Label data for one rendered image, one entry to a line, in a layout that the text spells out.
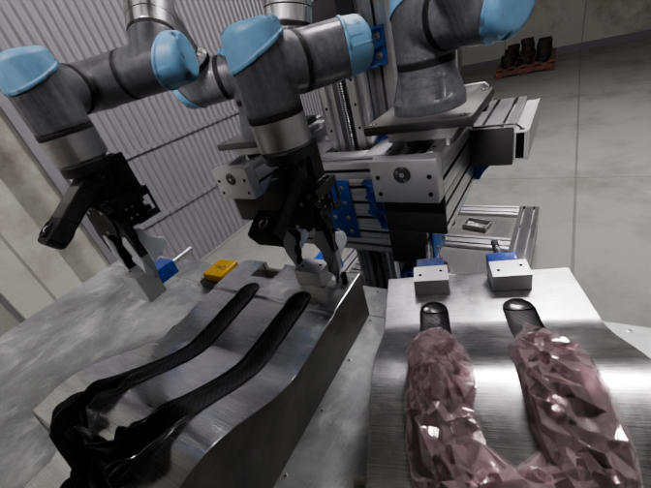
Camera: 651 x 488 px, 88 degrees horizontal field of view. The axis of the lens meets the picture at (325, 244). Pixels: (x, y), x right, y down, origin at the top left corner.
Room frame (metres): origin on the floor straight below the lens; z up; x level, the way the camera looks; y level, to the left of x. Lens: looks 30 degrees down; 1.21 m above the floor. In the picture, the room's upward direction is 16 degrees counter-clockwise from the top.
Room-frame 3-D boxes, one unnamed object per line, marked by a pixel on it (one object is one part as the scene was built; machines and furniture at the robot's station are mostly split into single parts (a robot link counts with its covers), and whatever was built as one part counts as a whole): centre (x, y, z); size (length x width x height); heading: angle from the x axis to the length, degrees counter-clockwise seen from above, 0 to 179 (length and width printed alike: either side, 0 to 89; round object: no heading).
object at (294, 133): (0.48, 0.02, 1.12); 0.08 x 0.08 x 0.05
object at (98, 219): (0.57, 0.32, 1.09); 0.09 x 0.08 x 0.12; 142
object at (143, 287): (0.58, 0.31, 0.93); 0.13 x 0.05 x 0.05; 142
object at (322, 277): (0.50, 0.00, 0.89); 0.13 x 0.05 x 0.05; 142
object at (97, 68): (0.66, 0.28, 1.25); 0.11 x 0.11 x 0.08; 78
